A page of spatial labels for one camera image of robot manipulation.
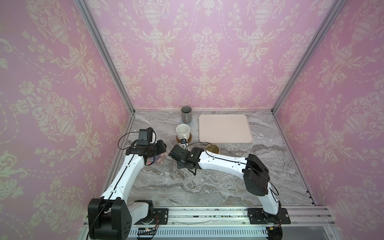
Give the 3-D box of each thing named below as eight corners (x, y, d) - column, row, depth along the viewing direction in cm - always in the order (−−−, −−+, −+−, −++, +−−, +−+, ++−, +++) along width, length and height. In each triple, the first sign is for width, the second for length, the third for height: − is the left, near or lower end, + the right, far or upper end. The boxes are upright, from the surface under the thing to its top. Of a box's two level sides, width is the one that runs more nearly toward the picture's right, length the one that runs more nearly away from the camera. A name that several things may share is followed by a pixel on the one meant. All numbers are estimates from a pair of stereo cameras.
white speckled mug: (176, 144, 103) (175, 136, 96) (178, 132, 110) (176, 123, 102) (189, 144, 103) (189, 136, 96) (189, 132, 110) (189, 123, 102)
